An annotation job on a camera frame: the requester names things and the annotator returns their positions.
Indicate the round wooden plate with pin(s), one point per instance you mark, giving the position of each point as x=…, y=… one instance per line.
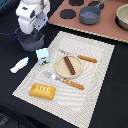
x=62, y=68

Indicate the beige bowl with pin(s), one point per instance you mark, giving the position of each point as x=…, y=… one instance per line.
x=122, y=14

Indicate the small milk carton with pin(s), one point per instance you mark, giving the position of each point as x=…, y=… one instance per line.
x=43, y=56

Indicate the knife with wooden handle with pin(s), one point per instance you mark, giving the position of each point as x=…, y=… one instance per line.
x=79, y=56

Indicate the yellow bread loaf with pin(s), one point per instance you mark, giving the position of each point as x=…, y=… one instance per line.
x=43, y=91

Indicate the fork with wooden handle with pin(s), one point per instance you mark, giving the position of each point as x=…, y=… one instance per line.
x=66, y=81

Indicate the black burner disc rear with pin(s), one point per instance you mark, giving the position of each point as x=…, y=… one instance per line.
x=76, y=2

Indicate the striped beige placemat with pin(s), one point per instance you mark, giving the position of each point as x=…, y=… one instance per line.
x=70, y=104

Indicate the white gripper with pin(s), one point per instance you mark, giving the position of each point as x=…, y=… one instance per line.
x=32, y=15

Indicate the black burner disc under pan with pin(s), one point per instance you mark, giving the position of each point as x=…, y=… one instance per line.
x=94, y=3

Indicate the grey two-handled pot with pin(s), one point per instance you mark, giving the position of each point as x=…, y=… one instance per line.
x=30, y=42

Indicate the pink stove board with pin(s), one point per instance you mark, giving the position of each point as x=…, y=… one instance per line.
x=106, y=27

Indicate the brown sausage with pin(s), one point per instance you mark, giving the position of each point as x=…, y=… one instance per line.
x=69, y=65

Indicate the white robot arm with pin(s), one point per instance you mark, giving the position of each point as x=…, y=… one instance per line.
x=32, y=14

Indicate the grey saucepan with handle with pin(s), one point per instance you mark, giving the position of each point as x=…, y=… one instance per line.
x=90, y=15

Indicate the white toy fish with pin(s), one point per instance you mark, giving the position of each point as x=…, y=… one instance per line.
x=22, y=63

